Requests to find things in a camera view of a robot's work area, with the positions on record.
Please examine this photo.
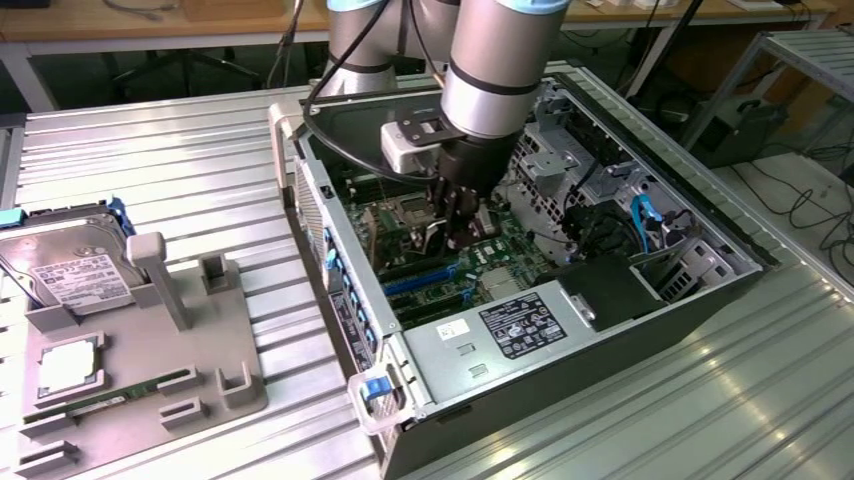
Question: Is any green RAM stick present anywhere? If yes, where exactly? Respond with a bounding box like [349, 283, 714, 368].
[21, 368, 189, 422]

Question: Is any blue disk carrier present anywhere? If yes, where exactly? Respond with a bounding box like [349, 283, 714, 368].
[0, 198, 138, 242]

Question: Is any black open PC case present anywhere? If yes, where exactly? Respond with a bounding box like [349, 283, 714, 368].
[265, 69, 783, 480]

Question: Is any green motherboard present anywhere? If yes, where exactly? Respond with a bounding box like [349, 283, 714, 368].
[331, 169, 576, 332]

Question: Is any metal slat shelf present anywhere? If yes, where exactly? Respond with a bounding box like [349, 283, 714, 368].
[692, 28, 854, 151]

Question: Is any CPU socket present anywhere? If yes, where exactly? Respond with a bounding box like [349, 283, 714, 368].
[381, 196, 436, 227]

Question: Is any wooden desk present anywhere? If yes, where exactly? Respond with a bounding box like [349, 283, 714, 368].
[0, 0, 836, 112]

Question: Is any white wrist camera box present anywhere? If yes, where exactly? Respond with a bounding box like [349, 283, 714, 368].
[379, 119, 447, 176]

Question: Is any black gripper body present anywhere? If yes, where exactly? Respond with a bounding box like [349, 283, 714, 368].
[431, 130, 519, 202]

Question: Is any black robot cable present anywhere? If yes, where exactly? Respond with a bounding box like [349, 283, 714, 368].
[299, 0, 441, 182]

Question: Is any blue SATA wire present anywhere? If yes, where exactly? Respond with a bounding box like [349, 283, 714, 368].
[628, 193, 662, 257]

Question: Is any black floor cable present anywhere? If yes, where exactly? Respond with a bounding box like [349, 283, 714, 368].
[723, 142, 854, 274]

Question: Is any black box on floor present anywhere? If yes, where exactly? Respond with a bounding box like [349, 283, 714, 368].
[691, 98, 790, 169]

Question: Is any grey parts rack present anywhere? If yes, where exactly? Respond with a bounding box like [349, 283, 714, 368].
[0, 232, 269, 480]

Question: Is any grey power supply unit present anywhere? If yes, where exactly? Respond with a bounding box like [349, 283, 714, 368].
[397, 278, 600, 422]

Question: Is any silver hard disk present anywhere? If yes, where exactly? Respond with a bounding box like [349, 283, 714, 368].
[0, 213, 146, 317]

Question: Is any silver chipset heat sink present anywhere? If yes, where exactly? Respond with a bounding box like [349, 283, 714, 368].
[477, 266, 536, 302]

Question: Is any blue expansion slot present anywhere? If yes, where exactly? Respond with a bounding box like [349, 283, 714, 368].
[379, 263, 463, 297]

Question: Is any black air shroud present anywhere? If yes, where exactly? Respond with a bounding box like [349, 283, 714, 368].
[532, 255, 670, 334]

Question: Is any silver CPU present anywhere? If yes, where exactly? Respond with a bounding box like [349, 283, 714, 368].
[34, 343, 102, 397]

